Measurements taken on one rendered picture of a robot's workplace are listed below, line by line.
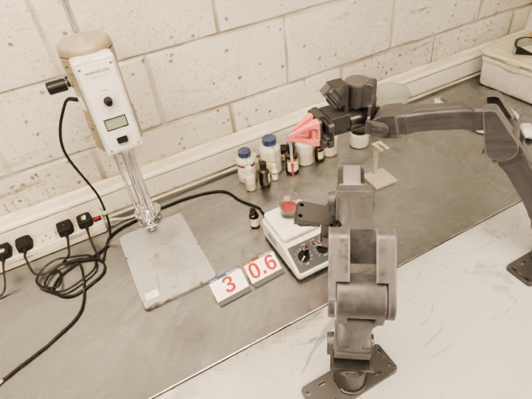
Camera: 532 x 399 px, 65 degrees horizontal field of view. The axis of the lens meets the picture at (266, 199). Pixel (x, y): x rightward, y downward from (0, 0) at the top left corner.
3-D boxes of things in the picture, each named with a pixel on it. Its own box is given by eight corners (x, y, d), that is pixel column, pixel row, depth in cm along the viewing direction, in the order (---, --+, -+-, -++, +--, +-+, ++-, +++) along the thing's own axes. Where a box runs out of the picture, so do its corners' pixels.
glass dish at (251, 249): (265, 251, 116) (264, 246, 115) (252, 264, 113) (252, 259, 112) (249, 244, 119) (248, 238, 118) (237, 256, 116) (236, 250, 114)
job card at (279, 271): (284, 272, 110) (283, 262, 107) (255, 288, 107) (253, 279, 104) (272, 258, 114) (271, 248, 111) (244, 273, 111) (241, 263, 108)
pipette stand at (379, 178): (397, 181, 133) (401, 148, 125) (376, 190, 131) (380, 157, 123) (381, 169, 139) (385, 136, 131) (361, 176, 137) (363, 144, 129)
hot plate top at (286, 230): (323, 225, 111) (323, 222, 110) (283, 242, 107) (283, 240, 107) (299, 199, 119) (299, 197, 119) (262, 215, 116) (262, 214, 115)
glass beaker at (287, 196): (275, 214, 115) (272, 192, 110) (290, 206, 117) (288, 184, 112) (289, 226, 111) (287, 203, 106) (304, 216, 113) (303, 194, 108)
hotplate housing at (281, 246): (340, 262, 111) (341, 241, 106) (298, 283, 107) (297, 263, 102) (298, 214, 126) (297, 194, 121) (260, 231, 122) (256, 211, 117)
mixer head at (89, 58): (156, 157, 89) (119, 44, 74) (105, 175, 86) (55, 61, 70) (138, 128, 100) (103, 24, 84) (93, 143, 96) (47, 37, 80)
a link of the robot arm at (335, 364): (326, 327, 81) (326, 354, 77) (373, 330, 80) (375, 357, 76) (326, 344, 86) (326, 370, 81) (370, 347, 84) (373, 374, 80)
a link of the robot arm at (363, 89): (338, 86, 95) (392, 93, 90) (350, 70, 100) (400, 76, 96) (338, 131, 102) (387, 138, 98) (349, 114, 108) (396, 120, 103)
